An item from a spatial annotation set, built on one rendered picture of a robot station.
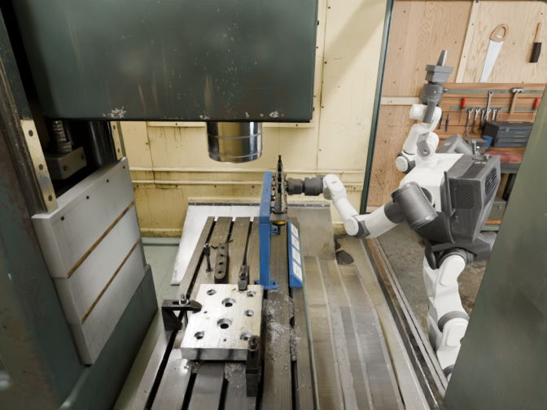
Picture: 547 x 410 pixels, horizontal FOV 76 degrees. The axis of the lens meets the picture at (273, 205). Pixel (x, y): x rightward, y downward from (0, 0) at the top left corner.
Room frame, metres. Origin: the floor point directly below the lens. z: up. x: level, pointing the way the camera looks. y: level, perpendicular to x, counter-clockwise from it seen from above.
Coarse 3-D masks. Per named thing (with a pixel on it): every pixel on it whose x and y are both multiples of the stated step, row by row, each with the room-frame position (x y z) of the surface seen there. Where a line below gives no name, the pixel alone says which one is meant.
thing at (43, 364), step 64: (0, 0) 0.96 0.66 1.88; (0, 64) 0.75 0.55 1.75; (0, 128) 0.74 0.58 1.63; (64, 128) 1.08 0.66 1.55; (0, 192) 0.68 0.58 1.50; (64, 192) 1.00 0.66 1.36; (0, 256) 0.63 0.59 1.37; (0, 320) 0.62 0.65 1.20; (64, 320) 0.74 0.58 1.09; (128, 320) 1.02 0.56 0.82; (0, 384) 0.64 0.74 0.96; (64, 384) 0.66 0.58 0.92
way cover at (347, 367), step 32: (320, 288) 1.28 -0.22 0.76; (352, 288) 1.33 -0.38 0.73; (320, 320) 1.08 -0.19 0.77; (352, 320) 1.09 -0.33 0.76; (320, 352) 0.93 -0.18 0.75; (352, 352) 0.94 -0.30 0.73; (384, 352) 0.95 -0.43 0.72; (320, 384) 0.81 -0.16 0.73; (352, 384) 0.82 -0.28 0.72; (384, 384) 0.83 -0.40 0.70
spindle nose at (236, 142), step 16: (208, 128) 0.91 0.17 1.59; (224, 128) 0.89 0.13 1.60; (240, 128) 0.89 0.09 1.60; (256, 128) 0.92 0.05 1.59; (208, 144) 0.92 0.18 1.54; (224, 144) 0.89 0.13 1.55; (240, 144) 0.89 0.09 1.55; (256, 144) 0.92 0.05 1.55; (224, 160) 0.89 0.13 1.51; (240, 160) 0.89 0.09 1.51
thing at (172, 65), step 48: (48, 0) 0.85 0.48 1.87; (96, 0) 0.84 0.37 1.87; (144, 0) 0.84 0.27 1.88; (192, 0) 0.84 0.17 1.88; (240, 0) 0.84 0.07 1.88; (288, 0) 0.84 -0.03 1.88; (48, 48) 0.85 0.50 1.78; (96, 48) 0.84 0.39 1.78; (144, 48) 0.84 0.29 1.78; (192, 48) 0.84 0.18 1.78; (240, 48) 0.84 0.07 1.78; (288, 48) 0.84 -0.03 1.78; (48, 96) 0.85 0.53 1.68; (96, 96) 0.85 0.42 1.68; (144, 96) 0.84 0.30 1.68; (192, 96) 0.84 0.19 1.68; (240, 96) 0.84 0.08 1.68; (288, 96) 0.84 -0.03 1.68
